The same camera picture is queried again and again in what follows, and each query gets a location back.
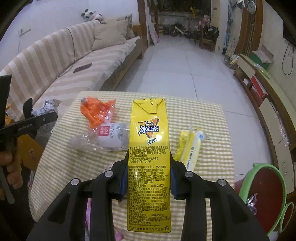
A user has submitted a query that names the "yellow white carton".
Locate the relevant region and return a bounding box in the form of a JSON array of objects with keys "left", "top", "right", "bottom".
[{"left": 174, "top": 125, "right": 209, "bottom": 172}]

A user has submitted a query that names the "yellow iced tea carton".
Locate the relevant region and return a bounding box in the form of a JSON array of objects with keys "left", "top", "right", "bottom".
[{"left": 127, "top": 98, "right": 171, "bottom": 233}]

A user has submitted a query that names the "orange plastic wrapper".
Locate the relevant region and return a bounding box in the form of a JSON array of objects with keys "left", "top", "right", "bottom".
[{"left": 80, "top": 97, "right": 116, "bottom": 129}]

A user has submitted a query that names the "crushed clear plastic bottle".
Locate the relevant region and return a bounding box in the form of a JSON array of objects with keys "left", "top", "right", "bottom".
[{"left": 71, "top": 123, "right": 130, "bottom": 152}]

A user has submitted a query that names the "person's left hand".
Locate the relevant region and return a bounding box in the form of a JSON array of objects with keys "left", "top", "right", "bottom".
[{"left": 1, "top": 138, "right": 23, "bottom": 189}]

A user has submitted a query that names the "brown cardboard box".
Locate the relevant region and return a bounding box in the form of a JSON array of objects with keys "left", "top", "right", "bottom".
[{"left": 4, "top": 120, "right": 44, "bottom": 171}]

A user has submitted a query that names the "crumpled silver foil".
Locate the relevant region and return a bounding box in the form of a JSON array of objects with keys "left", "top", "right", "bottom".
[{"left": 31, "top": 99, "right": 61, "bottom": 117}]

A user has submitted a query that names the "red bin green rim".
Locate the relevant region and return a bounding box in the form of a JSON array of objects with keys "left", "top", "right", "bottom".
[{"left": 234, "top": 164, "right": 287, "bottom": 234}]

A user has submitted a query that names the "pink wrapper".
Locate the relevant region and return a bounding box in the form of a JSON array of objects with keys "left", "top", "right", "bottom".
[{"left": 85, "top": 198, "right": 126, "bottom": 241}]

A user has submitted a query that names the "striped beige sofa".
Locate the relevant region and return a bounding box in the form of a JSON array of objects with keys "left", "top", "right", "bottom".
[{"left": 1, "top": 21, "right": 142, "bottom": 121}]

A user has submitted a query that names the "smartphone on sofa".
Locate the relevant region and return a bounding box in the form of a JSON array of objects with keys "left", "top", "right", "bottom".
[{"left": 73, "top": 63, "right": 92, "bottom": 73}]

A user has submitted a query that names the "wooden TV cabinet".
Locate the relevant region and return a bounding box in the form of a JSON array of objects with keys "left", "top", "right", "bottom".
[{"left": 234, "top": 54, "right": 295, "bottom": 194}]

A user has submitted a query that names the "red folder in cabinet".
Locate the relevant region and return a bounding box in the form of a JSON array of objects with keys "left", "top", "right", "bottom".
[{"left": 250, "top": 75, "right": 268, "bottom": 98}]

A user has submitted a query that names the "plush toy panda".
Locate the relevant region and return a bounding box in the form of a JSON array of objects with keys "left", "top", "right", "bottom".
[{"left": 81, "top": 9, "right": 103, "bottom": 23}]

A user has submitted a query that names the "beige cushion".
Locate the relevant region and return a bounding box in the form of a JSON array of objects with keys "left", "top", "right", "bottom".
[{"left": 91, "top": 20, "right": 128, "bottom": 51}]

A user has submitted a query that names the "green cardboard box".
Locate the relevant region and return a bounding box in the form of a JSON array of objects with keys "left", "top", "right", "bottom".
[{"left": 250, "top": 45, "right": 274, "bottom": 70}]

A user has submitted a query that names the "wooden chair with bags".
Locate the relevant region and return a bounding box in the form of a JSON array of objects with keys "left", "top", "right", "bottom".
[{"left": 193, "top": 15, "right": 219, "bottom": 51}]

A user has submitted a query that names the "white balance bike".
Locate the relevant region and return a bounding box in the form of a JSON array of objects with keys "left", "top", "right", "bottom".
[{"left": 169, "top": 24, "right": 193, "bottom": 39}]

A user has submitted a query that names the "black wall cable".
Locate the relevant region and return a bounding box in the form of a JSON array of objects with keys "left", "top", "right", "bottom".
[{"left": 281, "top": 41, "right": 295, "bottom": 76}]

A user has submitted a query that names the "wall mounted television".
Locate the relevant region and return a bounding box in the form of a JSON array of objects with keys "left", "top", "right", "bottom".
[{"left": 283, "top": 23, "right": 296, "bottom": 46}]

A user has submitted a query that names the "round wall clock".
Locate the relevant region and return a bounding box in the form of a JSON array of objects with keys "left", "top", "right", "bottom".
[{"left": 245, "top": 0, "right": 257, "bottom": 14}]

